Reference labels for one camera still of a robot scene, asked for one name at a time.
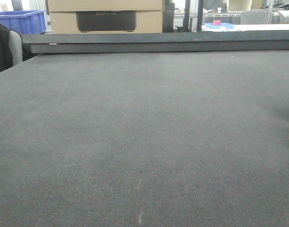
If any large cardboard box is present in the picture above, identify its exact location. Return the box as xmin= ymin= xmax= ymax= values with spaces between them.
xmin=47 ymin=0 xmax=165 ymax=34

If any pink tape roll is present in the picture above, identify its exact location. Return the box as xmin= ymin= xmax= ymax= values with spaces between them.
xmin=212 ymin=20 xmax=222 ymax=26

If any grey chair background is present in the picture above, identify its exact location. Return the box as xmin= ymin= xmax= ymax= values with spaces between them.
xmin=240 ymin=10 xmax=269 ymax=25

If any grey office chair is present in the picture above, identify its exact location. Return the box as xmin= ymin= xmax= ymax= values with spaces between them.
xmin=9 ymin=31 xmax=23 ymax=66

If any blue plastic crate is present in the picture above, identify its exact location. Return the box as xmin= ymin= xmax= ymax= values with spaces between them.
xmin=0 ymin=10 xmax=46 ymax=35

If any black metal post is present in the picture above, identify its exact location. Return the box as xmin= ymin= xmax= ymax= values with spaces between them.
xmin=183 ymin=0 xmax=191 ymax=32

